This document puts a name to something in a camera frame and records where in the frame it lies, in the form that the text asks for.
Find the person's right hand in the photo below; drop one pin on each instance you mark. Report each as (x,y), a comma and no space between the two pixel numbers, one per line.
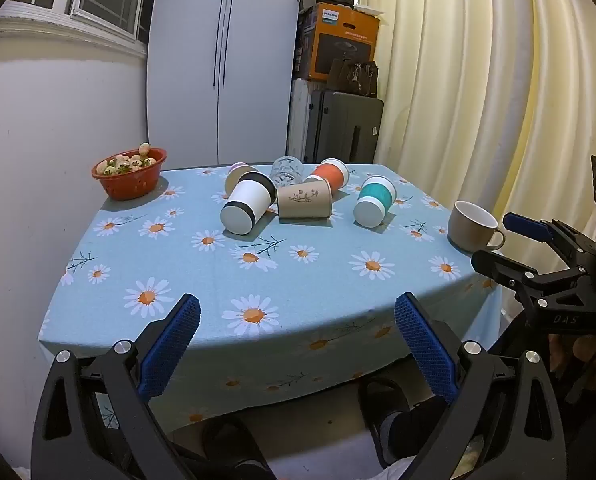
(585,347)

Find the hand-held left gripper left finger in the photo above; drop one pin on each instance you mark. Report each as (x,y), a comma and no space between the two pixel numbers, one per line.
(170,345)

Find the red plastic bowl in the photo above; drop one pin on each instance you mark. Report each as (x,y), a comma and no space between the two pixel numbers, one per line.
(128,185)

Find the teal and white cup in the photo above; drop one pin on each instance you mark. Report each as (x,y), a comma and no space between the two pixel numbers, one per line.
(375,200)

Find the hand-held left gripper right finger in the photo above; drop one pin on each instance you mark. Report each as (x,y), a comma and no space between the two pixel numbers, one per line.
(425,345)

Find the pale pink cup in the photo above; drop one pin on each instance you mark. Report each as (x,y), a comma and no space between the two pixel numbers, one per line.
(237,172)

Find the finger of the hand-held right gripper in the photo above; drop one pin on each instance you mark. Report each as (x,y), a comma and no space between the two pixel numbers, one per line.
(502,266)
(525,225)

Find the beige ceramic mug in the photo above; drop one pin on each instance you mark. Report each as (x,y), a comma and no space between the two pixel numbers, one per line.
(470,230)

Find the cream curtain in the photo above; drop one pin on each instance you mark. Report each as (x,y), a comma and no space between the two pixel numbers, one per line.
(452,60)

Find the brown paper cup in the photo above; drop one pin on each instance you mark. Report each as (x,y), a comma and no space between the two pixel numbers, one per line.
(303,200)

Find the white suitcase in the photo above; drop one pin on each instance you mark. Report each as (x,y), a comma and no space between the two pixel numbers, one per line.
(298,120)

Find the white wardrobe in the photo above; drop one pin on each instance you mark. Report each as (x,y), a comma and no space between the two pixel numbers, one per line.
(188,60)

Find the dark grey suitcase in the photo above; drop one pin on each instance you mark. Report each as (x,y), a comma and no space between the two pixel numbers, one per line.
(345,127)

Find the orange and white cup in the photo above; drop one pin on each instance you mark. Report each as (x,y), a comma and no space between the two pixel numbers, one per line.
(328,174)

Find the person's left foot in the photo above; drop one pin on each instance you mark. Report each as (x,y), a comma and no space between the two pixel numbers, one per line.
(233,447)

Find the clear glass cup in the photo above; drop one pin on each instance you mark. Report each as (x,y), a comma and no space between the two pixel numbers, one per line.
(285,170)

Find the white cup with black bands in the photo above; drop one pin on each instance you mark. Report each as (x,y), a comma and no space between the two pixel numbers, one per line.
(248,200)

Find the pile of pale snacks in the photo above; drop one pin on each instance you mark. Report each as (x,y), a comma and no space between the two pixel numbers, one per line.
(128,162)

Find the white window sill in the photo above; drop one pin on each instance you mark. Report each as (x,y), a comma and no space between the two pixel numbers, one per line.
(53,25)

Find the white paper sheet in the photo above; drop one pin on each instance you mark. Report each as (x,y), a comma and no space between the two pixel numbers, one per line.
(367,9)

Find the blue daisy print tablecloth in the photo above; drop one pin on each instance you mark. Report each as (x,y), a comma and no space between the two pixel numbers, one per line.
(303,300)

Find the brown handbag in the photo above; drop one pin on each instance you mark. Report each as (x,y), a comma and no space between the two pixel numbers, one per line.
(355,77)

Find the person's foot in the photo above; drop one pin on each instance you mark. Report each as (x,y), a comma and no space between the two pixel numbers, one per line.
(397,420)
(233,447)

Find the orange cardboard box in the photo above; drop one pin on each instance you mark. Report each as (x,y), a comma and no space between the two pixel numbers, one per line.
(345,40)

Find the person's right foot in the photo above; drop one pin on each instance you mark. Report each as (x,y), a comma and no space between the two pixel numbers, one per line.
(397,420)

